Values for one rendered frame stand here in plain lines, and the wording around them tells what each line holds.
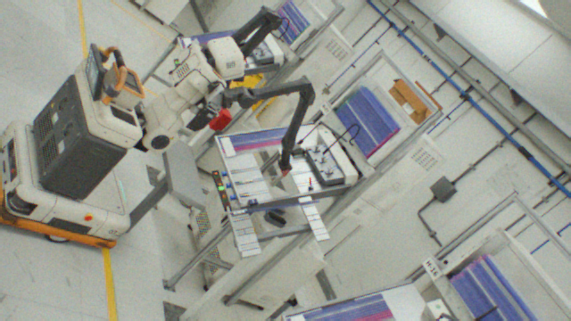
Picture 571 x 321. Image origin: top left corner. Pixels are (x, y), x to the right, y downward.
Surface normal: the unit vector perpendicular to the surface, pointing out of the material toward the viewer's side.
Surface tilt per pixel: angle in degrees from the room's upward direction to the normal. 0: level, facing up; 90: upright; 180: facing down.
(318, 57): 90
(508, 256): 90
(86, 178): 90
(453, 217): 90
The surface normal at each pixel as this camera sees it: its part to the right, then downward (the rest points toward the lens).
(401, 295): 0.04, -0.76
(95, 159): 0.39, 0.67
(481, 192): -0.65, -0.40
